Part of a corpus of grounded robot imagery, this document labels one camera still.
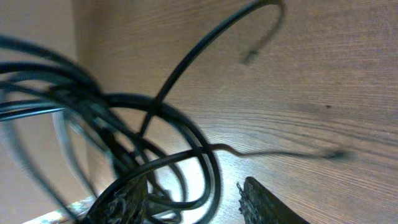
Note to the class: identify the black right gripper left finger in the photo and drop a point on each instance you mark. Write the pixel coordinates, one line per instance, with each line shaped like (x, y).
(124, 206)

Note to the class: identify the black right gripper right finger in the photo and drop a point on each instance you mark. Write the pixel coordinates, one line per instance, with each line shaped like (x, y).
(259, 205)

